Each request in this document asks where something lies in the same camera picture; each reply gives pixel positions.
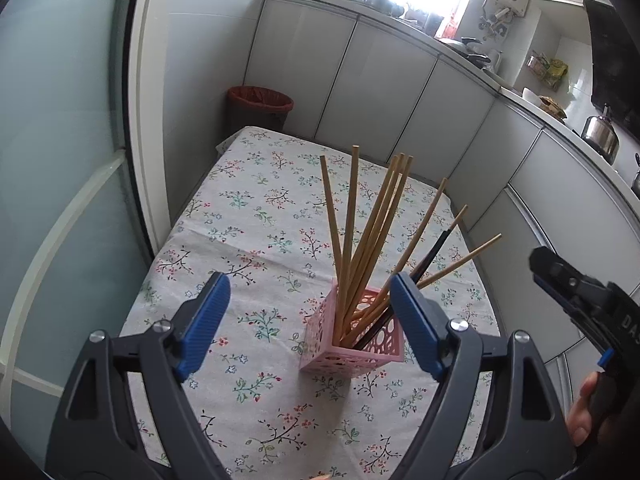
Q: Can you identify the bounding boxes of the wooden chopstick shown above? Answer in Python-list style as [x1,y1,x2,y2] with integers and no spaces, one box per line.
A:
[345,154,406,310]
[345,155,398,307]
[418,233,502,289]
[341,178,448,348]
[344,153,413,324]
[332,145,359,346]
[320,155,342,284]

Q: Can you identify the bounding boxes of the black chopstick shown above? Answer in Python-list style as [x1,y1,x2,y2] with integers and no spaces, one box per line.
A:
[372,205,469,324]
[354,306,394,350]

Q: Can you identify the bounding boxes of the right hand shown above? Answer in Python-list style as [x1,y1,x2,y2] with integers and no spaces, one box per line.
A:
[566,372,639,453]

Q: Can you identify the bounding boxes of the pink perforated utensil basket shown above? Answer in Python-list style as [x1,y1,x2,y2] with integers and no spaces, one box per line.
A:
[298,284,407,380]

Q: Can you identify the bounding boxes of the steel kettle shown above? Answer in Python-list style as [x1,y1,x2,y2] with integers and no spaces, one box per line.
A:
[580,103,620,165]

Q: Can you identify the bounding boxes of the wooden chopstick in basket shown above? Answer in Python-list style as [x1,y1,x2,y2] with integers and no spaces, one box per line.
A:
[341,178,448,348]
[345,155,398,307]
[344,153,413,324]

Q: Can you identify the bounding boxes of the white bowl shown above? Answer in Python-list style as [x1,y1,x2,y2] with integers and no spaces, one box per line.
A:
[522,88,542,107]

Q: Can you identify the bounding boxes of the yellow green food bag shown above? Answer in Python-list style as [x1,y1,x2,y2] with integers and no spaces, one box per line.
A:
[542,58,568,91]

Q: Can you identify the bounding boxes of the black range hood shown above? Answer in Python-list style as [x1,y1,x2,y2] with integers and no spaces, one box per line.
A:
[584,0,639,138]

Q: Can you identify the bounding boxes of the floral tablecloth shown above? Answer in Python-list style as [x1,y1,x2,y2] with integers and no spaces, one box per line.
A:
[119,123,501,480]

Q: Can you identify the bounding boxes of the black frying pan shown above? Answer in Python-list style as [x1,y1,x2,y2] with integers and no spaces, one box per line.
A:
[440,37,492,68]

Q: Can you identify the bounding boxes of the white lower cabinets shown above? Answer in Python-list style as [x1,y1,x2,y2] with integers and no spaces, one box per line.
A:
[244,0,639,401]

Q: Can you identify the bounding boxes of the red trash bin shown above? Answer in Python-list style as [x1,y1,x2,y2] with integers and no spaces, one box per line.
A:
[224,86,294,133]

